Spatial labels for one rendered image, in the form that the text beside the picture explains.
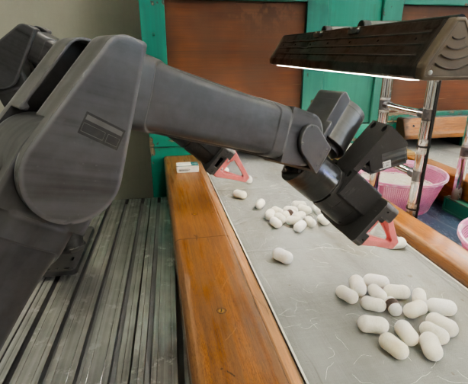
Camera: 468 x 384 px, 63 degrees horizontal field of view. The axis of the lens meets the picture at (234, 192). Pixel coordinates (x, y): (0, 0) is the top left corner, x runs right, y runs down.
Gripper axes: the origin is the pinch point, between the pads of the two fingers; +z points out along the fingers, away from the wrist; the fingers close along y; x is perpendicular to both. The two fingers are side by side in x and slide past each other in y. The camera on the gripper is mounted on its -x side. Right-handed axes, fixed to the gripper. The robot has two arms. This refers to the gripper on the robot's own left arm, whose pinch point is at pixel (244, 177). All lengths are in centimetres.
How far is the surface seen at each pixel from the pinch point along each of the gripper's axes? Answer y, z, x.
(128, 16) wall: 122, -47, -14
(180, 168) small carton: 22.7, -7.1, 10.8
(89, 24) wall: 123, -58, 0
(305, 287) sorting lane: -31.0, 6.6, 4.4
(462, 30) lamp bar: -35.5, -4.9, -32.3
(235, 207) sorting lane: 1.9, 3.6, 6.9
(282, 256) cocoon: -24.1, 4.5, 4.1
